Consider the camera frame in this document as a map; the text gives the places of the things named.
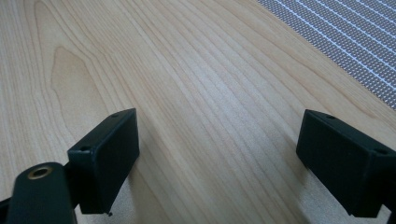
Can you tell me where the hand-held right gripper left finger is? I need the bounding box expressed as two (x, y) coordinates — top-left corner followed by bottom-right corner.
(66, 107), (141, 217)

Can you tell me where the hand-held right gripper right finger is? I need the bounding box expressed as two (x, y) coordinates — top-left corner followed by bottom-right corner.
(295, 108), (396, 218)

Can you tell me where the grey striped placemat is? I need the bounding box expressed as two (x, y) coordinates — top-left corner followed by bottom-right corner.
(256, 0), (396, 111)

